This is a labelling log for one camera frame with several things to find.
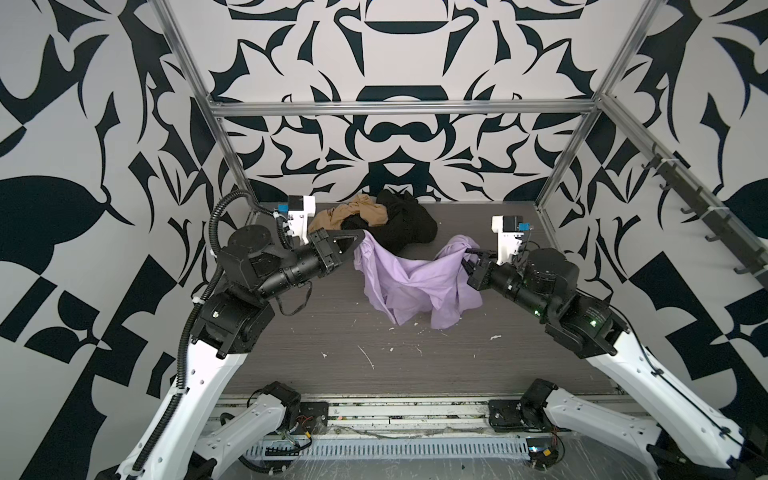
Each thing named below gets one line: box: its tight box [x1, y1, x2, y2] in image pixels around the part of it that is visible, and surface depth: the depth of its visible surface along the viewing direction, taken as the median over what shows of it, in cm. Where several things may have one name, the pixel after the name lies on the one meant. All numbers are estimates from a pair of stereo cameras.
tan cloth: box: [308, 194, 389, 234], surface depth 109 cm
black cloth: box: [340, 189, 438, 255], surface depth 110 cm
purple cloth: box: [354, 231, 483, 329], surface depth 63 cm
